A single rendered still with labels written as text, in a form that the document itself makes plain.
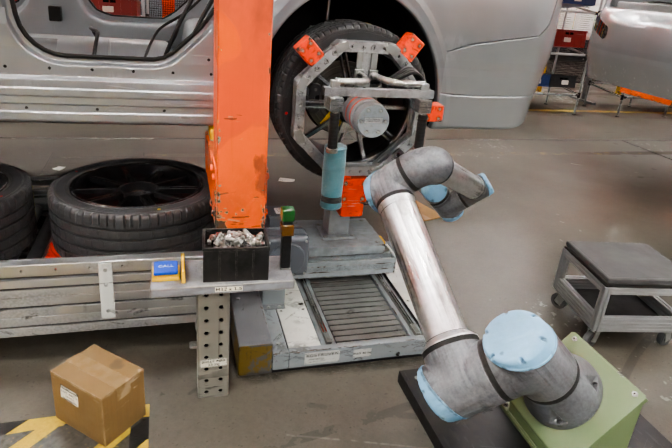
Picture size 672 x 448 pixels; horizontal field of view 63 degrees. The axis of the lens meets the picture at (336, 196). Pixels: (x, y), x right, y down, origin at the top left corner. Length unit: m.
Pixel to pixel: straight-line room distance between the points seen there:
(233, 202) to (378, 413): 0.85
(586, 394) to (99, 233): 1.59
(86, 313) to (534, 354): 1.47
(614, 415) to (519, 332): 0.29
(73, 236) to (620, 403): 1.78
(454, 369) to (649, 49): 3.25
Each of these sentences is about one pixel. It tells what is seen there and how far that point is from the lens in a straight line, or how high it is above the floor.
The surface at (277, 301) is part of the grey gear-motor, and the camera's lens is 2.29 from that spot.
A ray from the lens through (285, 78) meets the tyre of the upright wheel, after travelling 2.20.
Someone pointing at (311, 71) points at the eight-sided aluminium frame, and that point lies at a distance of 2.13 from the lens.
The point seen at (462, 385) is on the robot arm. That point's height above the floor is 0.49.
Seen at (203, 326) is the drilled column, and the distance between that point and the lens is 1.83.
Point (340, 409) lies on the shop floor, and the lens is 1.97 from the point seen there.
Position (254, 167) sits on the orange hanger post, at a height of 0.75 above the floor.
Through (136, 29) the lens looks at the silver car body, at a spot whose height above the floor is 0.92.
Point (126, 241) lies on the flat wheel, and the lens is 2.10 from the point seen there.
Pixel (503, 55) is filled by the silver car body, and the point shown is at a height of 1.08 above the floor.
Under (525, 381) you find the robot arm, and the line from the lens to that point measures 1.35.
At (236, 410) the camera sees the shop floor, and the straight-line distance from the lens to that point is 1.95.
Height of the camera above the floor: 1.33
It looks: 21 degrees down
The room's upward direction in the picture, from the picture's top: 5 degrees clockwise
